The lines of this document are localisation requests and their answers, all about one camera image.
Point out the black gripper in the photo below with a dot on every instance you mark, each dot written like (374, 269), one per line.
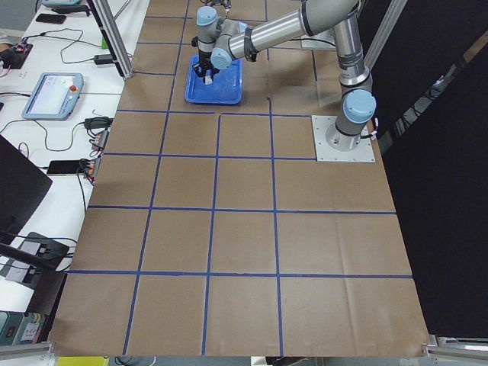
(203, 61)

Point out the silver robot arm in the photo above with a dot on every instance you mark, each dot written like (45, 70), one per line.
(221, 40)

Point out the blue plastic tray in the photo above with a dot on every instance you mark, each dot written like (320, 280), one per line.
(226, 87)

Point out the black power adapter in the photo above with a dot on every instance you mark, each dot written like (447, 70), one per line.
(103, 59)

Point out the blue robot teach pendant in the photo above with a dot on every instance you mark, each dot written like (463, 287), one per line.
(54, 96)

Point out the black smartphone on desk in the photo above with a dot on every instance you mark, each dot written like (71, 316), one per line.
(63, 167)

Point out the black monitor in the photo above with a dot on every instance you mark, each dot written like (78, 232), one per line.
(23, 187)

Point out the aluminium frame post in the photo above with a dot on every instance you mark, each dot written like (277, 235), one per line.
(111, 35)

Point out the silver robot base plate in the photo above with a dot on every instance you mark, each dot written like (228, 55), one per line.
(332, 146)

